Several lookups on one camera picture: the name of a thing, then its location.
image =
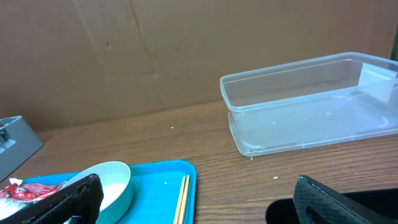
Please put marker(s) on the left wooden chopstick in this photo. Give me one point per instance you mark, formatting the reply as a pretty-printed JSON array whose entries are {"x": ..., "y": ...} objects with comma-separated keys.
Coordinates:
[{"x": 179, "y": 201}]

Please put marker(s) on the red snack wrapper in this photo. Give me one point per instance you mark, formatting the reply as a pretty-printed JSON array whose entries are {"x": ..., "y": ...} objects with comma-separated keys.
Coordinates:
[{"x": 42, "y": 191}]

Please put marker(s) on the grey dishwasher rack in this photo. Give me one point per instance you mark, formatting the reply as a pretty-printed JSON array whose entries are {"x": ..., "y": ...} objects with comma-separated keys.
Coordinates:
[{"x": 18, "y": 143}]

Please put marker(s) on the teal plastic tray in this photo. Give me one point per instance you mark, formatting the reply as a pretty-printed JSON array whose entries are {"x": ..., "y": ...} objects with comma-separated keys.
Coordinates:
[{"x": 152, "y": 191}]

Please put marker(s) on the grey small saucer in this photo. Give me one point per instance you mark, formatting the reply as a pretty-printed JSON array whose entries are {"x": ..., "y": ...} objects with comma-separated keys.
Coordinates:
[{"x": 115, "y": 179}]

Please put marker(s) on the right wooden chopstick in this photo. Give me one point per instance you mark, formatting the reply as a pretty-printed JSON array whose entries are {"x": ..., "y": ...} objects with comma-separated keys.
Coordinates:
[{"x": 183, "y": 200}]

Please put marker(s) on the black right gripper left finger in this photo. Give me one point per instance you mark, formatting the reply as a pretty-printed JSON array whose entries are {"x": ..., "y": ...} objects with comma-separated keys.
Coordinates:
[{"x": 79, "y": 201}]

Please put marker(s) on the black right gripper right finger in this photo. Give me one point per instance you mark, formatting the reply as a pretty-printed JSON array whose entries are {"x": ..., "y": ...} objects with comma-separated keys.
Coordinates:
[{"x": 317, "y": 203}]

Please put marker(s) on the crumpled white napkin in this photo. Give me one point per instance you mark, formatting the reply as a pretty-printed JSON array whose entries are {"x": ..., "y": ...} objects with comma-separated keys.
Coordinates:
[{"x": 9, "y": 205}]

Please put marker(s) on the black plastic tray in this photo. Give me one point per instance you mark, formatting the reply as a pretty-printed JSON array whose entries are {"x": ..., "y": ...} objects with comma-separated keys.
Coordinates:
[{"x": 383, "y": 201}]

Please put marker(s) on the wooden chopstick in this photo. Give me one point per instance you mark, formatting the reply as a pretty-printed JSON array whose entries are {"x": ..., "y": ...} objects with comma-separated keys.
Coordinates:
[
  {"x": 183, "y": 200},
  {"x": 179, "y": 201}
]

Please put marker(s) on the clear plastic container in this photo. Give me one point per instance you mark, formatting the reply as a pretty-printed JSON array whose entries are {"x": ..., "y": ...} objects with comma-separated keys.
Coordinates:
[{"x": 316, "y": 102}]

